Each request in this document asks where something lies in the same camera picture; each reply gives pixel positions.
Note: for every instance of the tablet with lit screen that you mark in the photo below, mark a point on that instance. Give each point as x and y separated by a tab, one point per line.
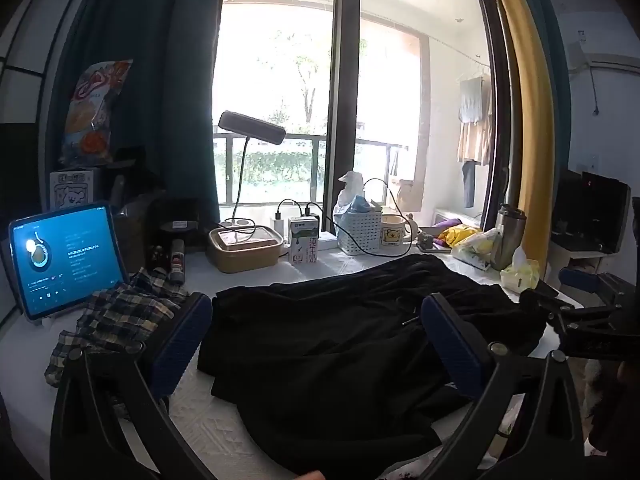
65	260

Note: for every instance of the yellow curtain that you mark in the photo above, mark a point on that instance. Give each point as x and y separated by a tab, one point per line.
525	110

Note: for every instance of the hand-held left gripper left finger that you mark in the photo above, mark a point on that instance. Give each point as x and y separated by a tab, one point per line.
182	342

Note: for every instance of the black pants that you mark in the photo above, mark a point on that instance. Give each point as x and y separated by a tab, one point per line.
325	335

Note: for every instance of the white air conditioner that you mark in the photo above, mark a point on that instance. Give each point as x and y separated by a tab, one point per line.
610	55

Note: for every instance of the beige lunch box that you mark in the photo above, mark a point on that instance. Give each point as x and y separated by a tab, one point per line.
245	255

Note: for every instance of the hanging clothes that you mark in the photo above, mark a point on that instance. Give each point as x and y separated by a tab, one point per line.
475	130

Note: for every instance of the white mug with bear print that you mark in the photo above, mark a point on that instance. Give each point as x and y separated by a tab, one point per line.
395	232

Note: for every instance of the blue curtain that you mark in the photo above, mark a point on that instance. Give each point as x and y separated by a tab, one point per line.
150	60

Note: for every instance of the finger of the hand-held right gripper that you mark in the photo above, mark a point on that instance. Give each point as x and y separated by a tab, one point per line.
542	302
580	280

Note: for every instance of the white box with bear print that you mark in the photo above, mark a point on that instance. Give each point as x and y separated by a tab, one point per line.
72	190

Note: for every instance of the colourful snack bag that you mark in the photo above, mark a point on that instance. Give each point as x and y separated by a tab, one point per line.
92	115

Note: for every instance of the green and white milk carton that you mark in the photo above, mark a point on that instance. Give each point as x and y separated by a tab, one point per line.
304	242

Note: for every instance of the dark window frame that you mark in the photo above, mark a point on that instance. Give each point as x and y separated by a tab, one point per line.
342	85

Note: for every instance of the yellow and white plastic bag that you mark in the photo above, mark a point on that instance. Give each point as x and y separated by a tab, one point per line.
477	250

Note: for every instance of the black desk lamp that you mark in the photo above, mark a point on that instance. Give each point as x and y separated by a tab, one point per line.
250	127

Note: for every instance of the person's right hand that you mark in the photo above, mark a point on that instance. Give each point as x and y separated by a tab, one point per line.
615	410

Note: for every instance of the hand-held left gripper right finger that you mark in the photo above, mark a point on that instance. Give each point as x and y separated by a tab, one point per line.
450	347

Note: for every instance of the white perforated basket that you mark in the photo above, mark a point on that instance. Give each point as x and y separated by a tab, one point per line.
360	232

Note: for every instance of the yellow tissue pack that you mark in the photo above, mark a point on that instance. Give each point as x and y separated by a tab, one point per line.
520	272

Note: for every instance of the balcony railing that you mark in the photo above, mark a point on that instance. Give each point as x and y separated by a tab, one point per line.
280	137

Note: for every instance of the black charger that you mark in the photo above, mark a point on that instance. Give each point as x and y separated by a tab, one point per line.
312	210

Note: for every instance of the dark box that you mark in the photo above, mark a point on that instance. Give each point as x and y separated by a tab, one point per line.
137	230

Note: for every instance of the small spray can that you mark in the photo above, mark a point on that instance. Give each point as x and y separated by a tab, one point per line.
178	260

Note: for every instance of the plaid shirt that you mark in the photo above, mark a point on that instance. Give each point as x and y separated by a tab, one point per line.
120	310

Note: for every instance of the steel thermos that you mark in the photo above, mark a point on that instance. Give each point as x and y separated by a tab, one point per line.
507	240

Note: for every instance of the white charger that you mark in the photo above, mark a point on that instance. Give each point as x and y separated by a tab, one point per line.
277	227

